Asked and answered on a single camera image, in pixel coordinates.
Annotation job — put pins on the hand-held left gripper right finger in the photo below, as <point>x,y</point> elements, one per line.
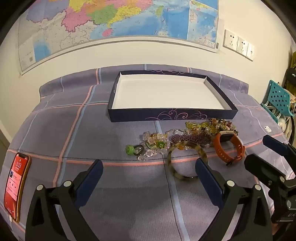
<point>208,180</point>

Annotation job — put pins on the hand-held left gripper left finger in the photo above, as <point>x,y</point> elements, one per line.
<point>90,180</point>

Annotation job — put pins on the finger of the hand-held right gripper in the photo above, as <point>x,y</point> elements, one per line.
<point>261,166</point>
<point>274,144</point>

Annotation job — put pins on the orange smartwatch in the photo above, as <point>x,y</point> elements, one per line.
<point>218,148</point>

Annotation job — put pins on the tortoiseshell bangle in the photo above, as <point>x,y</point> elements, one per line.
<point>185,144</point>

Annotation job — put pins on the dark blue shallow box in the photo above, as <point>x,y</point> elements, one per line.
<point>161,92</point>

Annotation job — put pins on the white fabric label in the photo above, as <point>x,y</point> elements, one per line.
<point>267,129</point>

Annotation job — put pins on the teal plastic basket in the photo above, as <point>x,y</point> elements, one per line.
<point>277,97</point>

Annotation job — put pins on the purple plaid blanket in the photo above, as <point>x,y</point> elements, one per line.
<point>92,129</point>

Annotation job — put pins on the black bag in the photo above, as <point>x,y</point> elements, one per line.
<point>291,80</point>

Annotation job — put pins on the red smartphone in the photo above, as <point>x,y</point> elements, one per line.
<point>16,185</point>

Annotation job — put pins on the yellow garment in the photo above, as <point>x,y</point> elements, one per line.
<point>293,60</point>

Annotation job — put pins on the white wall socket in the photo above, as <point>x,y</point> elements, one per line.
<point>250,52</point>
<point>230,40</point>
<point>242,45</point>

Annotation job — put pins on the colourful wall map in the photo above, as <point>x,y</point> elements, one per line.
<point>115,18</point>

